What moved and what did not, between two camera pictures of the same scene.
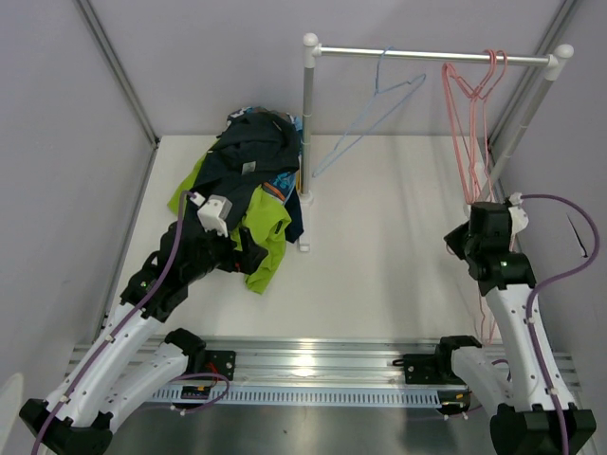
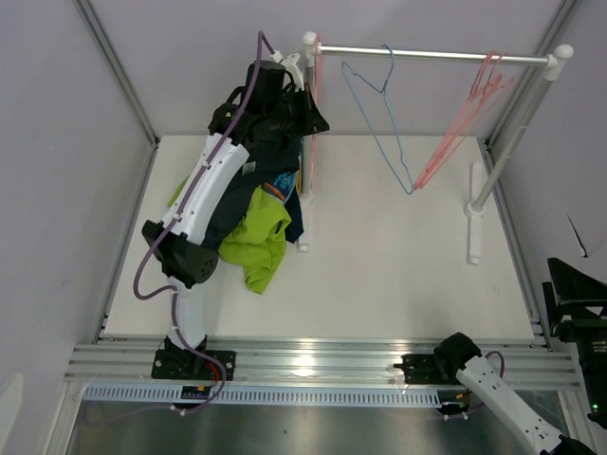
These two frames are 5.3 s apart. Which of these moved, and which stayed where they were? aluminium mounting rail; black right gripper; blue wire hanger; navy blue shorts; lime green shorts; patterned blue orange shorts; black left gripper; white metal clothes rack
Moved: black left gripper; blue wire hanger; black right gripper
Stayed: aluminium mounting rail; patterned blue orange shorts; lime green shorts; white metal clothes rack; navy blue shorts
